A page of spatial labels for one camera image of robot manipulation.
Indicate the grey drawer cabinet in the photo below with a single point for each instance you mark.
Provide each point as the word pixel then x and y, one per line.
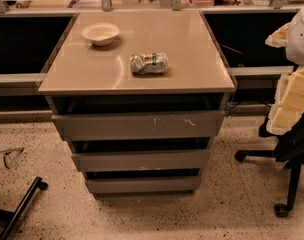
pixel 138 97

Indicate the grey middle drawer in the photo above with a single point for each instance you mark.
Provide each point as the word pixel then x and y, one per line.
pixel 130 161

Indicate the grey top drawer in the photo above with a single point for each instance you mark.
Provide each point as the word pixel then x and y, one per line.
pixel 126 126

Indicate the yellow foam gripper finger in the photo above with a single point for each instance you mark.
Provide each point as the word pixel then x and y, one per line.
pixel 278 38
pixel 289 103

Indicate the white bowl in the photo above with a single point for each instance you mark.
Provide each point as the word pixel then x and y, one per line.
pixel 100 34

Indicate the grey drawer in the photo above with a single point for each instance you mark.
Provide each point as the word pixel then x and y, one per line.
pixel 128 185
pixel 130 161
pixel 126 126

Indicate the grey bottom drawer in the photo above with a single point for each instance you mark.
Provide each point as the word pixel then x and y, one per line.
pixel 128 185

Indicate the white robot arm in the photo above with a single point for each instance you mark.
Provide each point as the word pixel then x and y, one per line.
pixel 295 40

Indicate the black chair base leg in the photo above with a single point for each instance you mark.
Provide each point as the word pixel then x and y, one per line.
pixel 8 219

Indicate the black office chair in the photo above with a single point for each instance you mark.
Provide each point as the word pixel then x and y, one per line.
pixel 289 149

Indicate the crushed silver can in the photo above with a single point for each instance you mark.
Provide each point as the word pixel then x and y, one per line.
pixel 146 64

